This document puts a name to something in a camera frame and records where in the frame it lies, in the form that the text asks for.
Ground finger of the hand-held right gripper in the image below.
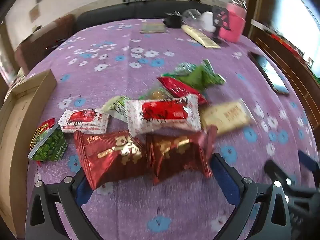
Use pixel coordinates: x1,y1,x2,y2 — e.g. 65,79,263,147
297,149,320,173
264,159,303,193

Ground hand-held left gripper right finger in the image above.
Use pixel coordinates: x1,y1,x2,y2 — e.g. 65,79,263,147
211,152,293,240

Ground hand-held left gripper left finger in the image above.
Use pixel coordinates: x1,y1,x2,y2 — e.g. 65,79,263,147
24,169,103,240

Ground large red gold snack packet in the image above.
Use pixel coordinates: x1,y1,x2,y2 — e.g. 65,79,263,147
74,130,150,190

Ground dark red gold snack packet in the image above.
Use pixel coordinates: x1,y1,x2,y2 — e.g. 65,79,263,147
146,126,218,184

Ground cardboard box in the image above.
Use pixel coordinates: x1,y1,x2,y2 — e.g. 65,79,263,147
0,69,58,238

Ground clear green candy packet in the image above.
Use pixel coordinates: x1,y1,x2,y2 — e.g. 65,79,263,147
174,62,200,77

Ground beige snack packet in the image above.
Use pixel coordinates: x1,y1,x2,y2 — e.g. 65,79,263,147
200,99,253,137

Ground green pea snack packet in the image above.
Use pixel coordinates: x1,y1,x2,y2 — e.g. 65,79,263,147
28,118,66,162

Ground small white red snack packet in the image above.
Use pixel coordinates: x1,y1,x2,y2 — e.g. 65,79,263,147
58,108,110,134

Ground purple floral tablecloth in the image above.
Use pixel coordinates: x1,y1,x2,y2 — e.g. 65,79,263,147
25,17,320,240

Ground large white red snack packet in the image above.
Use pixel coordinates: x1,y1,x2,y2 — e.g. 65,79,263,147
124,94,202,138

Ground pale green white snack packet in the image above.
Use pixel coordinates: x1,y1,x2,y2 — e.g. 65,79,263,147
101,95,130,123

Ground black smartphone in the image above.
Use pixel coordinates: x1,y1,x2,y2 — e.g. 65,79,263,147
247,51,290,95

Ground bright red snack packet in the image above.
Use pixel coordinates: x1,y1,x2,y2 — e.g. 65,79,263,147
157,76,208,105

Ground brown clear snack packet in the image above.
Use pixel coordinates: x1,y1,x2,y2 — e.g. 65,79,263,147
139,87,173,100

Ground cream tube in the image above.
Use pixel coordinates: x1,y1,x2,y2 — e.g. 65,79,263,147
181,24,221,49

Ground bottle with pink knitted sleeve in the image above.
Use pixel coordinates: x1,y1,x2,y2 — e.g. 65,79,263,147
219,0,248,43

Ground white round object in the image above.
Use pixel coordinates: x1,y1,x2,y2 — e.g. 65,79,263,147
200,11,215,32

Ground brown chair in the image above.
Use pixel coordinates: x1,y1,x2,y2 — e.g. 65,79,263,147
14,14,77,77

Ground black phone stand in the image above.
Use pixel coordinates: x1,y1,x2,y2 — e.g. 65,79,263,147
211,5,231,44

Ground clear plastic cup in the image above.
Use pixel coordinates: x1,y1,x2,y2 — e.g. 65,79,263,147
181,9,202,28

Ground small black container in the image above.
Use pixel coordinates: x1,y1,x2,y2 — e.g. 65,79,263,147
164,11,183,28

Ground green paper booklet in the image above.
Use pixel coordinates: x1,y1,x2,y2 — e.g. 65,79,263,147
140,23,167,34

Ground black sofa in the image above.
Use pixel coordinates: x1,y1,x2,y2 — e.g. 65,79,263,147
75,0,215,33

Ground small wall plaque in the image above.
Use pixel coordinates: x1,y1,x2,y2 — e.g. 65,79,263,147
29,5,40,20

